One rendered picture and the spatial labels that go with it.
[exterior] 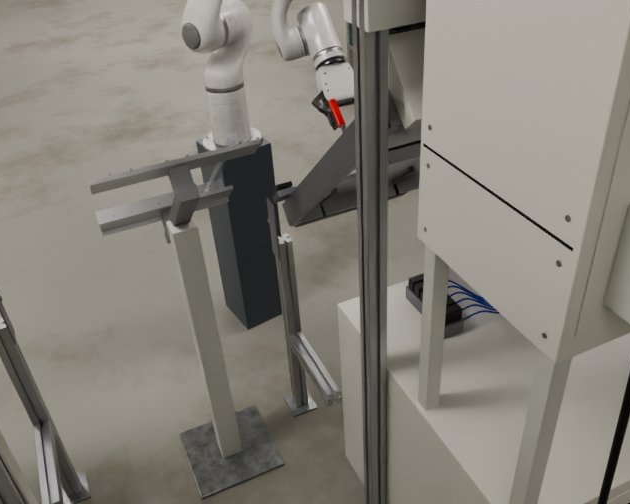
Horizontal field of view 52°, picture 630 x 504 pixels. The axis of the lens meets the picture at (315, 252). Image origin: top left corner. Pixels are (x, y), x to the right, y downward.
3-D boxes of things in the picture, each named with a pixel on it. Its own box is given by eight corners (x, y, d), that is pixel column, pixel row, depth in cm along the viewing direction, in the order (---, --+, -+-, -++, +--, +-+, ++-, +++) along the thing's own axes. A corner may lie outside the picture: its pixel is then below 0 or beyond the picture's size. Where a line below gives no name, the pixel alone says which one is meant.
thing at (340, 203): (296, 224, 168) (287, 198, 168) (503, 163, 188) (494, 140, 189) (297, 223, 167) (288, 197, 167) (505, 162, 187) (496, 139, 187)
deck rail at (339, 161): (289, 226, 167) (281, 204, 168) (296, 224, 168) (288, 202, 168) (391, 127, 100) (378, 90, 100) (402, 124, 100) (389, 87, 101)
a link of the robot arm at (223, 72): (196, 89, 194) (182, 7, 180) (235, 69, 206) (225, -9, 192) (226, 95, 188) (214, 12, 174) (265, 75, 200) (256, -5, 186)
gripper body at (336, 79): (343, 66, 170) (357, 105, 169) (308, 73, 167) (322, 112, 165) (352, 52, 163) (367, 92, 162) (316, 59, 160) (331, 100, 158)
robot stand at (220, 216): (225, 305, 248) (195, 140, 208) (265, 287, 256) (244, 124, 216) (248, 330, 236) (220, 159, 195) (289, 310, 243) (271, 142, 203)
